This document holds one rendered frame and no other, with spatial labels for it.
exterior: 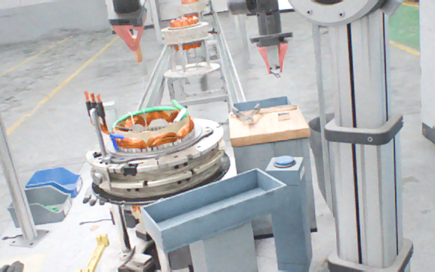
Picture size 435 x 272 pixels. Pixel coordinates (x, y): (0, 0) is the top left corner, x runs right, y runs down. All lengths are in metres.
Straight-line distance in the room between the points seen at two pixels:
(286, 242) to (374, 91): 0.46
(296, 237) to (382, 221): 0.29
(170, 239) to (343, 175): 0.31
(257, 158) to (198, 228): 0.40
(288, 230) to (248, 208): 0.25
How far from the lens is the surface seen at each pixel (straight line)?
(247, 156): 1.22
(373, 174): 0.86
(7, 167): 1.50
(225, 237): 0.91
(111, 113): 1.22
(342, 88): 0.84
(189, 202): 0.96
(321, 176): 2.79
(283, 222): 1.12
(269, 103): 1.49
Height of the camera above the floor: 1.46
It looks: 19 degrees down
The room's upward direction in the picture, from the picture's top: 9 degrees counter-clockwise
